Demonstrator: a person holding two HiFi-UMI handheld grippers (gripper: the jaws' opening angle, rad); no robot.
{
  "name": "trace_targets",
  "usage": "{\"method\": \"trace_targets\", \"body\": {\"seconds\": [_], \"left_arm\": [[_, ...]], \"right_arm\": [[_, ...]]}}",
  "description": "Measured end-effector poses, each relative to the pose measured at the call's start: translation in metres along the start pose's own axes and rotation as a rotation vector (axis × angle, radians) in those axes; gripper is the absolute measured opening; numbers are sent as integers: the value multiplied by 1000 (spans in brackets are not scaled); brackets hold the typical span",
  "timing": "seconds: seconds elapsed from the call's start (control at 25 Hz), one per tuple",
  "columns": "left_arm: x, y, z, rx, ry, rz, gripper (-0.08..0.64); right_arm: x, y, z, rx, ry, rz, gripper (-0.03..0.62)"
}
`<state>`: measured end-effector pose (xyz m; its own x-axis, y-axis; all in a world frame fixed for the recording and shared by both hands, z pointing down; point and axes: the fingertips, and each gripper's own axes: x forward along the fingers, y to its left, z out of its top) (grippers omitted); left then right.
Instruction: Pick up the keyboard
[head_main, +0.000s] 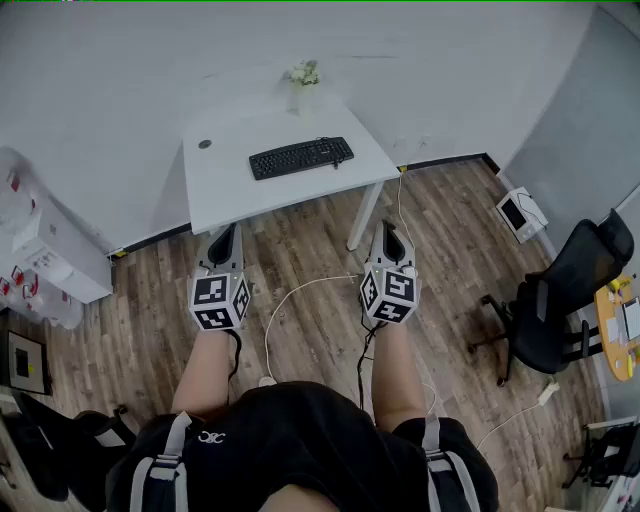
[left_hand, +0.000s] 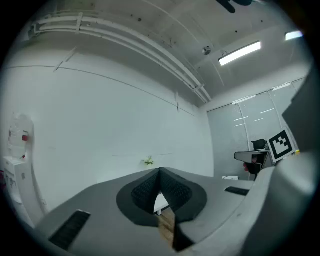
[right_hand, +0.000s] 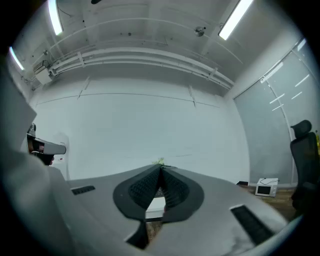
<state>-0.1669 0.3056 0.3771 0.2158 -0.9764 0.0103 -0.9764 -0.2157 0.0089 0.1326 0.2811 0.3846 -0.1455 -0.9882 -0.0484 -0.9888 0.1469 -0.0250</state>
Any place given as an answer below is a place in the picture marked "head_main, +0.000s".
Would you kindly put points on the white device with screen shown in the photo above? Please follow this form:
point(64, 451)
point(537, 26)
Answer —
point(515, 212)

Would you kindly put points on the person's left forearm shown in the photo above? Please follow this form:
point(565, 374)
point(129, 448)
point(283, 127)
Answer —
point(200, 370)

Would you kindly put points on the round grey desk grommet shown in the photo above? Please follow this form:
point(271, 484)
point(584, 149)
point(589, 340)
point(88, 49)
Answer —
point(204, 144)

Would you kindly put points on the black framed picture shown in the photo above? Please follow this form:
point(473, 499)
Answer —
point(27, 362)

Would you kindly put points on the white cabinet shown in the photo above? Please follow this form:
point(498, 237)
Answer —
point(75, 260)

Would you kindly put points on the clear plastic bag red labels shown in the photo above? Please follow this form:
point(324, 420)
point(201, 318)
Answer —
point(17, 195)
point(45, 310)

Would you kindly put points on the person's black shirt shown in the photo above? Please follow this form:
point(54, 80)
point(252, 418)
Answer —
point(300, 440)

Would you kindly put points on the white desk leg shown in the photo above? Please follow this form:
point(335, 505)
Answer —
point(364, 220)

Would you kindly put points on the person's right forearm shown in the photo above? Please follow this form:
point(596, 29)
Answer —
point(397, 375)

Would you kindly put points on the white flowers in vase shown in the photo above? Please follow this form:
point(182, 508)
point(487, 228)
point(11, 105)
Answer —
point(302, 75)

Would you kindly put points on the round wooden table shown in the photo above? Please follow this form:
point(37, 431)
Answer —
point(607, 345)

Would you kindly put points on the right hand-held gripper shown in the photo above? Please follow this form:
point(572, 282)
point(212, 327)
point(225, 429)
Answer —
point(392, 295)

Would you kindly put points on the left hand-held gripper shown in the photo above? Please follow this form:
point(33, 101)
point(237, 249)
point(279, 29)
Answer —
point(215, 300)

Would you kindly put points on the black keyboard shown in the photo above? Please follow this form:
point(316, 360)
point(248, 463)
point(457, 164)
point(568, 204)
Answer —
point(300, 157)

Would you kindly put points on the white power strip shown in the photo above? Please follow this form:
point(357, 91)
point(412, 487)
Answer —
point(548, 391)

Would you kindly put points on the black office chair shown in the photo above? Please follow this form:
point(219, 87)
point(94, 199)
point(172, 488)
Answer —
point(550, 320)

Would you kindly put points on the black backpack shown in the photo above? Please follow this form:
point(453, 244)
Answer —
point(75, 450)

